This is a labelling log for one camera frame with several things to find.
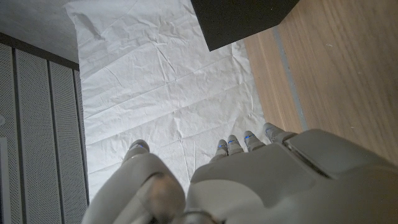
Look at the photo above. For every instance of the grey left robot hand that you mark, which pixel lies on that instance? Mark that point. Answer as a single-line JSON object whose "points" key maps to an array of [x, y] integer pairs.
{"points": [[273, 186]]}

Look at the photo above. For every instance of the black box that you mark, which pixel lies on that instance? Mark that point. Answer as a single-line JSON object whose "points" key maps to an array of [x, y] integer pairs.
{"points": [[239, 21]]}

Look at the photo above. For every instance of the white wrinkled backdrop cloth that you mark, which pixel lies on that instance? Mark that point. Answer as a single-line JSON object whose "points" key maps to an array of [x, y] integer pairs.
{"points": [[161, 87]]}

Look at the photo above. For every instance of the perforated partition panel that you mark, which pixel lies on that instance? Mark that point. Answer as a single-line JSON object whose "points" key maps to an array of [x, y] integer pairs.
{"points": [[34, 140]]}

